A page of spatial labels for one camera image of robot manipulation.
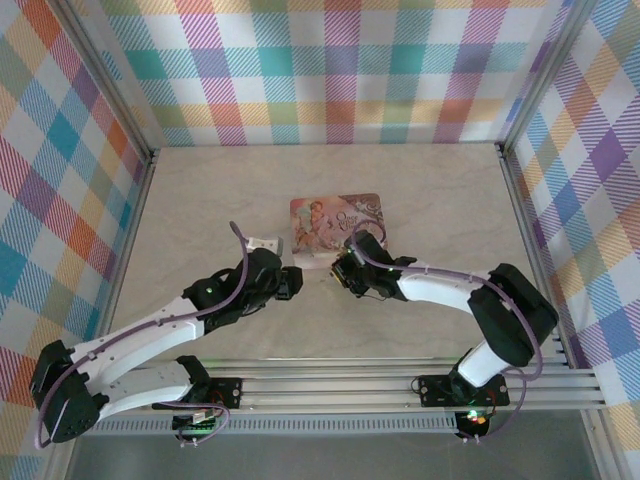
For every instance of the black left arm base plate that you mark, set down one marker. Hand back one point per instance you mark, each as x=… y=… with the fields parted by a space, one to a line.
x=227 y=392

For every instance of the right controller board with LEDs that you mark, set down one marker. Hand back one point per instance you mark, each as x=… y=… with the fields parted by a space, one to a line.
x=474 y=420

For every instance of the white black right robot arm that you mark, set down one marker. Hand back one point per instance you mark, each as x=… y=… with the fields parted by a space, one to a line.
x=435 y=287

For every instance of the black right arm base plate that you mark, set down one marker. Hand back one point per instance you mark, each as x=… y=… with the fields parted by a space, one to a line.
x=435 y=392

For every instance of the aluminium frame post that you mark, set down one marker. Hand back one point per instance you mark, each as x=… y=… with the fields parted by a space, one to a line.
x=107 y=80
x=545 y=65

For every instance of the aluminium table side rail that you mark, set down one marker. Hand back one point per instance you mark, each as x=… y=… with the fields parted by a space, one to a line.
x=532 y=225
x=136 y=215

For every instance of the green left controller board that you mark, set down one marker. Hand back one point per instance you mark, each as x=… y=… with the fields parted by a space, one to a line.
x=192 y=424

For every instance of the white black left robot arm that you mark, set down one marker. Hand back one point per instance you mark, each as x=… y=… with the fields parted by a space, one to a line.
x=140 y=345

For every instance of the wide aluminium mounting rail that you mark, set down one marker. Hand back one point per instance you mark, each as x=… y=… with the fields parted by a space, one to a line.
x=330 y=387

